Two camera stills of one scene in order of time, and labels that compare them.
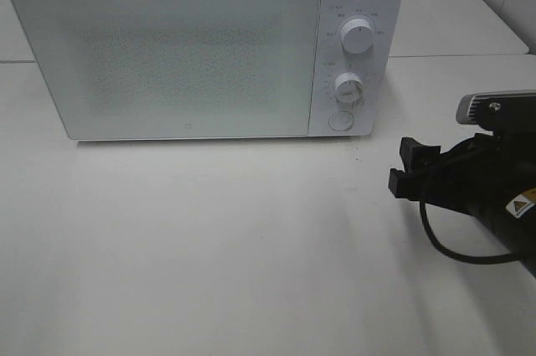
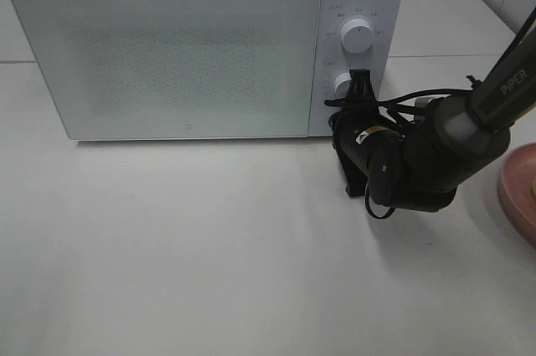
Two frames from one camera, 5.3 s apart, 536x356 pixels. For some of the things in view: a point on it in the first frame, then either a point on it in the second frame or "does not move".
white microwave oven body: (359, 21) does not move
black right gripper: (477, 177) → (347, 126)
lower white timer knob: (348, 87) does not move
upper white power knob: (357, 35) does not move
